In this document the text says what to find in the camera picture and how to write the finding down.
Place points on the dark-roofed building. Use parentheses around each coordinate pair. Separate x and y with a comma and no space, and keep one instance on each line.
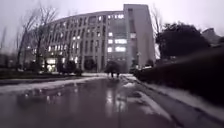
(211,36)

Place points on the dark bushes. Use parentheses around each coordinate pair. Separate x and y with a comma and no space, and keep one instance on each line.
(68,67)

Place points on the wet grey paved path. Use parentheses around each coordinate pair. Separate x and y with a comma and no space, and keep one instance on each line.
(83,106)

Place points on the dark leafy tree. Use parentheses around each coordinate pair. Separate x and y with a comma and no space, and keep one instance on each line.
(180,40)

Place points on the long dark hedge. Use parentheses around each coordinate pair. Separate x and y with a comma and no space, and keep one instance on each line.
(190,75)

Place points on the snow strip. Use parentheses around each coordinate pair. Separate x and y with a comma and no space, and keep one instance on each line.
(40,85)
(186,98)

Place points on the person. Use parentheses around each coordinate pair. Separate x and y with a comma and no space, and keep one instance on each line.
(110,67)
(117,67)

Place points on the bare trees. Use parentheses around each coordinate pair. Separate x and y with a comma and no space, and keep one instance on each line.
(35,36)

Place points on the low dark hedge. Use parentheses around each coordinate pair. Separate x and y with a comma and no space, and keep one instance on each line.
(20,74)

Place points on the large curved grey building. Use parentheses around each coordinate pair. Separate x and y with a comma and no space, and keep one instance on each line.
(96,36)

